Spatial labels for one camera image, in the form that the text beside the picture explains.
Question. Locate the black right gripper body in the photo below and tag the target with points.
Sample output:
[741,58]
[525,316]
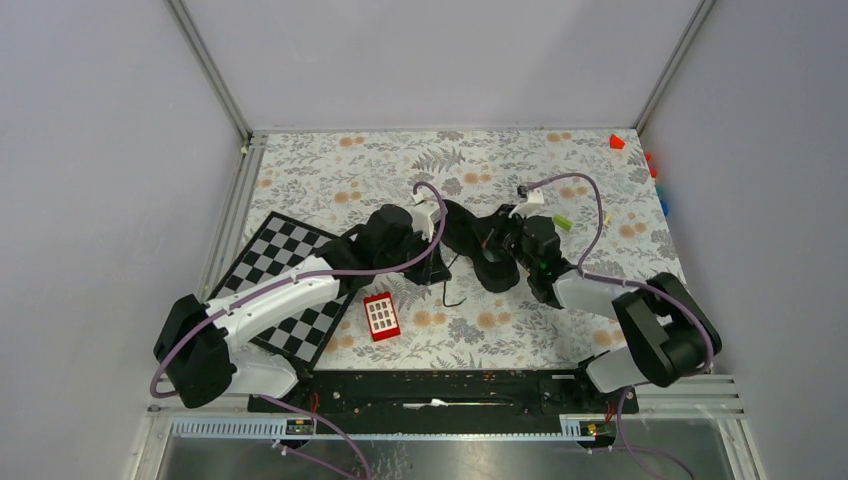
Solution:
[512,226]

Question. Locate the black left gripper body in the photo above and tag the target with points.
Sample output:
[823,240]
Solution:
[413,246]

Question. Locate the black sneaker shoe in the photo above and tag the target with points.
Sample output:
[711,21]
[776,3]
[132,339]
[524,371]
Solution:
[462,235]

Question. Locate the black shoelace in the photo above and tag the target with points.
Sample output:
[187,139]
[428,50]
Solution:
[453,291]

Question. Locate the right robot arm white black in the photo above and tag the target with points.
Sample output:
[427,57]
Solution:
[667,334]

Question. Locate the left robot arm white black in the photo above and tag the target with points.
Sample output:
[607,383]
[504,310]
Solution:
[199,349]

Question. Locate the green rectangular block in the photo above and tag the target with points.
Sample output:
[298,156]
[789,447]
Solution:
[562,222]

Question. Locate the red toy calculator block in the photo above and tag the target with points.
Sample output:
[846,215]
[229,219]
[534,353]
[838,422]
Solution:
[381,315]

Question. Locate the floral patterned table mat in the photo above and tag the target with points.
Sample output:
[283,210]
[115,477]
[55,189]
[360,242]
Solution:
[334,181]

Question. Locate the black white chessboard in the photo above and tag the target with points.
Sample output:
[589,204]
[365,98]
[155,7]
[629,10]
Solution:
[296,320]

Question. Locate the red triangular block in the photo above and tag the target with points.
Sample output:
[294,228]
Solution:
[616,143]

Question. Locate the orange red toy piece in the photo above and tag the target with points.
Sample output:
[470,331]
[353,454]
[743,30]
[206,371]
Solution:
[651,165]

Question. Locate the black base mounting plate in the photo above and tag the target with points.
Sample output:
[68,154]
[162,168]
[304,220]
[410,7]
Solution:
[454,400]

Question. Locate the grey slotted cable duct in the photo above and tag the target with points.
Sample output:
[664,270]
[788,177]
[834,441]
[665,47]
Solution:
[302,429]

